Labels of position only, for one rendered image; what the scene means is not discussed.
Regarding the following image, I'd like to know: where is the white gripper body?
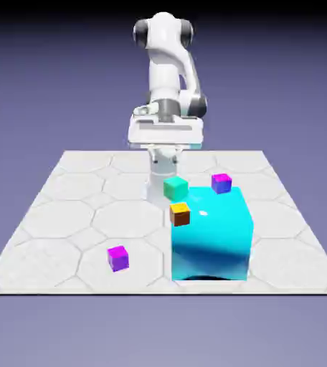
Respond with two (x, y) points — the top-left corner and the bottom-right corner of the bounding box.
(127, 113), (205, 151)

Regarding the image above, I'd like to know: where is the small green cube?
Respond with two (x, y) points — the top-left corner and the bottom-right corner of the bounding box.
(163, 176), (189, 202)

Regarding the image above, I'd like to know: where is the small blue-violet cube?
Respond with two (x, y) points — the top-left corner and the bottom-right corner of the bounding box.
(211, 172), (233, 195)

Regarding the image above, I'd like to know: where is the small orange cube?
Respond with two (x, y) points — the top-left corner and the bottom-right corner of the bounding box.
(169, 201), (191, 228)

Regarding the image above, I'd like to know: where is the small purple cube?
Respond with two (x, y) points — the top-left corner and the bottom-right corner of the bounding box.
(106, 244), (131, 273)

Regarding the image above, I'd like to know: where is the large cyan box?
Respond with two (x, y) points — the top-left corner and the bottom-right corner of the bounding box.
(171, 186), (254, 282)

